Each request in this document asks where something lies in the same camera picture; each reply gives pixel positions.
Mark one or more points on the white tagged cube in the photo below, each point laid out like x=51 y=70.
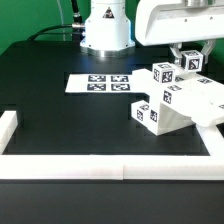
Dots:
x=192 y=60
x=163 y=72

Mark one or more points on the white chair back part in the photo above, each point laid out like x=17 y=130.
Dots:
x=192 y=95

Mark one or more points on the white base tag plate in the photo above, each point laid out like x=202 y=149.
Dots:
x=102 y=83

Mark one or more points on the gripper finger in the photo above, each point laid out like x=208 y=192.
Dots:
x=209 y=45
x=175 y=49

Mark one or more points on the white chair side bar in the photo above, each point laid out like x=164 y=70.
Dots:
x=8 y=124

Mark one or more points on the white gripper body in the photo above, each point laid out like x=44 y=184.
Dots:
x=161 y=22

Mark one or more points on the white chair seat part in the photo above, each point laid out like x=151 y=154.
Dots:
x=169 y=120

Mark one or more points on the white U-shaped fence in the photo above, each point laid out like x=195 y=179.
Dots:
x=121 y=167

